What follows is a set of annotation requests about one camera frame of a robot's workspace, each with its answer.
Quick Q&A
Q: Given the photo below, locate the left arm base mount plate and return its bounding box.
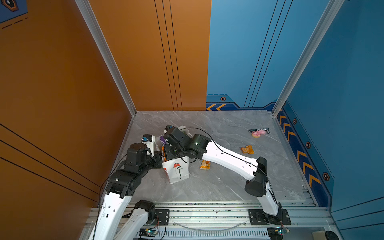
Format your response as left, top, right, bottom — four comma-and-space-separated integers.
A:
146, 209, 170, 226

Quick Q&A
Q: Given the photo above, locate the small orange wrapper packet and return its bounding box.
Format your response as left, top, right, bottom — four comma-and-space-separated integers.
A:
241, 145, 255, 155

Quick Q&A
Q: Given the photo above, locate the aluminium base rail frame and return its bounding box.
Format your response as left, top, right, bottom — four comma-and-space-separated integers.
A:
78, 200, 343, 240

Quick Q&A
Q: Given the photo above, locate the aluminium corner post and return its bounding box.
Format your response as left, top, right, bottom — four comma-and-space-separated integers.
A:
75, 0, 137, 117
272, 0, 345, 117

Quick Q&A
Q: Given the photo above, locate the purple small snack packet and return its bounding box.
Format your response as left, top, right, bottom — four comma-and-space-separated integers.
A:
160, 136, 168, 146

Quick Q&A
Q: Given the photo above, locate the small orange yellow candy packet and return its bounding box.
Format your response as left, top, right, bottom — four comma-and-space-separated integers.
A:
200, 160, 211, 170

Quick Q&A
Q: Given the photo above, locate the right aluminium corner post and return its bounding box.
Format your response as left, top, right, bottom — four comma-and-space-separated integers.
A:
272, 0, 345, 117

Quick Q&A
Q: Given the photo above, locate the orange snack packet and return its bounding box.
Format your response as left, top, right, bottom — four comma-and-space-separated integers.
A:
161, 146, 167, 162

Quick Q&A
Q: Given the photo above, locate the black round object bottom right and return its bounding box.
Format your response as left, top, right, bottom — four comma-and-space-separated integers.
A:
325, 231, 339, 240

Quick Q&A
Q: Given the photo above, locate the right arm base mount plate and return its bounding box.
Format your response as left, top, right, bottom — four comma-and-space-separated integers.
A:
248, 208, 292, 226

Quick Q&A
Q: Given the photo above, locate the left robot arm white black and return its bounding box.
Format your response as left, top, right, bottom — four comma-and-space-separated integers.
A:
89, 142, 162, 240

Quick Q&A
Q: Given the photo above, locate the left green circuit board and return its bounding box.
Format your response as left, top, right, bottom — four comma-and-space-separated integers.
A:
138, 229, 159, 238

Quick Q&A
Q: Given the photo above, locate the white paper bag with flowers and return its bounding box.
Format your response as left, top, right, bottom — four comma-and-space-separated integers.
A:
155, 137, 191, 184

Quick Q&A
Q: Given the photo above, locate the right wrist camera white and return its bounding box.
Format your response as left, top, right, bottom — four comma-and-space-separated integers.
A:
164, 125, 174, 133

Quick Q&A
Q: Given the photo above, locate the left aluminium corner post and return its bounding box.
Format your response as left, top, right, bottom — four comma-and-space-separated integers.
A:
75, 0, 137, 117

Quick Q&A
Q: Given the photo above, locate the right green circuit board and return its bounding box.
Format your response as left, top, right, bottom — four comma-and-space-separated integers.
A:
274, 228, 291, 236

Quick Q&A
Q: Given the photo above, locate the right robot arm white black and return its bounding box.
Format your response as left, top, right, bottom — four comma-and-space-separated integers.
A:
163, 125, 283, 225

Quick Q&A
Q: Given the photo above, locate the green circuit board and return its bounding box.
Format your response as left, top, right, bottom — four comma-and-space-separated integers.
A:
138, 229, 159, 238
274, 228, 291, 236

